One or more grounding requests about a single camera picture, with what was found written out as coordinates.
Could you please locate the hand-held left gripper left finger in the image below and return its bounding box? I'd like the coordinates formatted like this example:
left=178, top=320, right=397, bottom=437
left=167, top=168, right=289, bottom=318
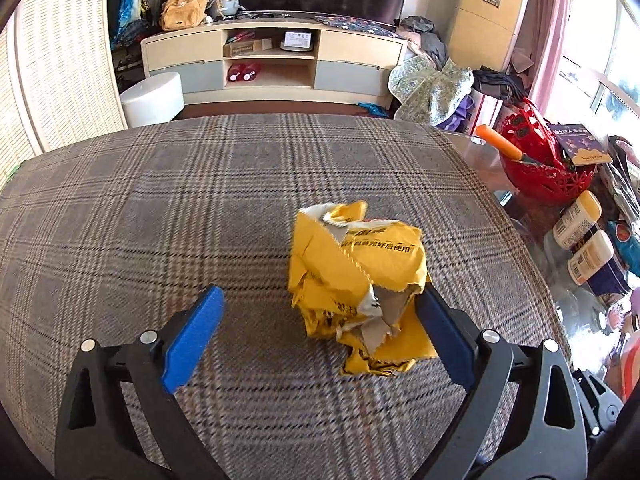
left=54, top=285, right=227, bottom=480

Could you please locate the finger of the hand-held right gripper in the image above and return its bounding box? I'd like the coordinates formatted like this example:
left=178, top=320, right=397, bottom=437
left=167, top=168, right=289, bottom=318
left=571, top=367, right=626, bottom=442

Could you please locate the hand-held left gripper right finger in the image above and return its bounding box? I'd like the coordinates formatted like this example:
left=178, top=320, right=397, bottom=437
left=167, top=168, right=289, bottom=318
left=415, top=285, right=589, bottom=480

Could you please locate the yellow wrapper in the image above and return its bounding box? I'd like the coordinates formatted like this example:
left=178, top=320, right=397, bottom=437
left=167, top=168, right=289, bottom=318
left=287, top=201, right=441, bottom=377

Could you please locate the plaid tablecloth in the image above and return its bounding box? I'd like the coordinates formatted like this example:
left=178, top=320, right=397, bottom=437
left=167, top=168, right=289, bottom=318
left=0, top=112, right=576, bottom=480

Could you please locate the white bottle yellow cap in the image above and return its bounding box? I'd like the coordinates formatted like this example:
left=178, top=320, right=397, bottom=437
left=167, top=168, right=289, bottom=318
left=567, top=230, right=615, bottom=286
left=552, top=191, right=603, bottom=250

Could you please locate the blue printed package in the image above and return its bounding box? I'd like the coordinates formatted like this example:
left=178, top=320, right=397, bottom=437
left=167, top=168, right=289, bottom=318
left=607, top=220, right=640, bottom=277

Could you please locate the red openwork basket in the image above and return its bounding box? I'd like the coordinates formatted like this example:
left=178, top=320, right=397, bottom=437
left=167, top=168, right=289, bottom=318
left=500, top=97, right=599, bottom=207

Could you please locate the purple cloth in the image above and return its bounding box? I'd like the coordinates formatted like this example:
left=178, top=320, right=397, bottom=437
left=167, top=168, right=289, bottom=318
left=440, top=95, right=476, bottom=134

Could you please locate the dark printed booklet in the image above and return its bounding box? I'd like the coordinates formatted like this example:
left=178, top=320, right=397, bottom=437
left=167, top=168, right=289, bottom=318
left=547, top=122, right=614, bottom=166

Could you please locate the white round stool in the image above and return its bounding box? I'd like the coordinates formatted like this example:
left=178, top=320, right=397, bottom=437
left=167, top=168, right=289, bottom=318
left=120, top=71, right=186, bottom=129

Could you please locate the floral cloth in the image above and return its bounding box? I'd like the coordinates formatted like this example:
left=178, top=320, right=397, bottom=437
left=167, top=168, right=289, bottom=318
left=389, top=55, right=474, bottom=124

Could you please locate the dark clothes pile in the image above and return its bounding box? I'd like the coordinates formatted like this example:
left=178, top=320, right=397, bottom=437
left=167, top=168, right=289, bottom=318
left=472, top=65, right=531, bottom=102

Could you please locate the pair of red slippers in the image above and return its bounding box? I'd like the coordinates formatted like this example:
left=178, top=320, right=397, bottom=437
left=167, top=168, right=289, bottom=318
left=227, top=62, right=264, bottom=84

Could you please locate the brown cardboard box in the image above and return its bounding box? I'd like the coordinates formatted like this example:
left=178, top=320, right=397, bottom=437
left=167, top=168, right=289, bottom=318
left=223, top=40, right=274, bottom=58

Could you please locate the grey clothes pile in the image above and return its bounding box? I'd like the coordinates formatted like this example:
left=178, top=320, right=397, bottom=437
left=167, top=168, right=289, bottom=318
left=400, top=16, right=449, bottom=69

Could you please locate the woven wicker screen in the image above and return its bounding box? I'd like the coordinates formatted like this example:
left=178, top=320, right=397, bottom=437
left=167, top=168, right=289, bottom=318
left=0, top=0, right=129, bottom=163

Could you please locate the beige grey TV cabinet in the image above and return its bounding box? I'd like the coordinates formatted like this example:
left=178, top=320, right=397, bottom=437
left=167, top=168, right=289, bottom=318
left=140, top=12, right=409, bottom=107

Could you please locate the white box on shelf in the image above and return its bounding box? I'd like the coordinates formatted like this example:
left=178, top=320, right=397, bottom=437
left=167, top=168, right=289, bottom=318
left=280, top=30, right=316, bottom=53

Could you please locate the pink curtain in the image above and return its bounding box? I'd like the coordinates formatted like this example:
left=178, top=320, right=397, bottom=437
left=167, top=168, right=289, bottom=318
left=525, top=0, right=577, bottom=122

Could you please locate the dark floral cushion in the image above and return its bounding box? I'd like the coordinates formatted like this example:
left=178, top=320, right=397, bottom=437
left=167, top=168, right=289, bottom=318
left=315, top=15, right=401, bottom=39

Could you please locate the tall cardboard box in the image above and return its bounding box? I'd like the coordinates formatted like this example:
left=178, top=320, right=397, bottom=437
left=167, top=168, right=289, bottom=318
left=447, top=0, right=531, bottom=74

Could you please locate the yellow plush bag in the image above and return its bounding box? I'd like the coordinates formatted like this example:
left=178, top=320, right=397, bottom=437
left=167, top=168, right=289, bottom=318
left=159, top=0, right=209, bottom=32

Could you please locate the blue hanging bag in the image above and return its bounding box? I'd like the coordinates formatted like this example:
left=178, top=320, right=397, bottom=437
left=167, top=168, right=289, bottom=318
left=110, top=0, right=152, bottom=52

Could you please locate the orange-handled knife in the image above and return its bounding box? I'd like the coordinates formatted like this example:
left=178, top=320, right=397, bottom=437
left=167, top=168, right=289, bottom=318
left=475, top=124, right=542, bottom=167

